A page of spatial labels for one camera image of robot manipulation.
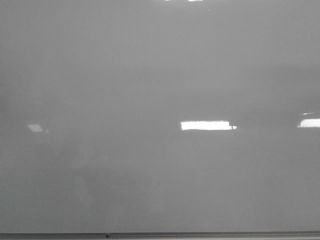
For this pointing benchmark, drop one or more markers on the grey aluminium whiteboard frame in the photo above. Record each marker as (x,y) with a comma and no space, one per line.
(245,235)

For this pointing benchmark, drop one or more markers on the white whiteboard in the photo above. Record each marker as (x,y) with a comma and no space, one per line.
(159,116)

